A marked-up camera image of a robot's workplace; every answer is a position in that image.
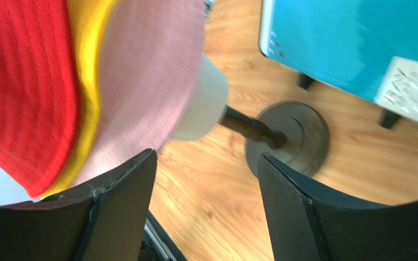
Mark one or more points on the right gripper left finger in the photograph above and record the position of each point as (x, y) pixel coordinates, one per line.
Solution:
(101, 219)

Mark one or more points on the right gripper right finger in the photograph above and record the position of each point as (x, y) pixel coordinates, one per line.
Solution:
(308, 220)

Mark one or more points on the red hat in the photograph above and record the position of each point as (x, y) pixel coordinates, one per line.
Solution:
(38, 92)

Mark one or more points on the pink bucket hat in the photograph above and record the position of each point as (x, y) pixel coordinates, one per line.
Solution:
(149, 61)

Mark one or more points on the yellow bucket hat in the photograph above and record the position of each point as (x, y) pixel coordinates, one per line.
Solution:
(87, 22)

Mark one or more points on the dark round stand base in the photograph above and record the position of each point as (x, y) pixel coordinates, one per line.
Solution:
(293, 132)

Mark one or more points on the cream mannequin head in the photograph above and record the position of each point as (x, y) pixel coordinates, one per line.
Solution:
(207, 106)

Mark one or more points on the teal fabric in plastic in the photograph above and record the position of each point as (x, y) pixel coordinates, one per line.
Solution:
(346, 44)

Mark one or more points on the white tablet board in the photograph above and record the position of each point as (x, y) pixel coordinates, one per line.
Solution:
(397, 94)

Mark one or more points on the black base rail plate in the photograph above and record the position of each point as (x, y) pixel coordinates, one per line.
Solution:
(156, 243)

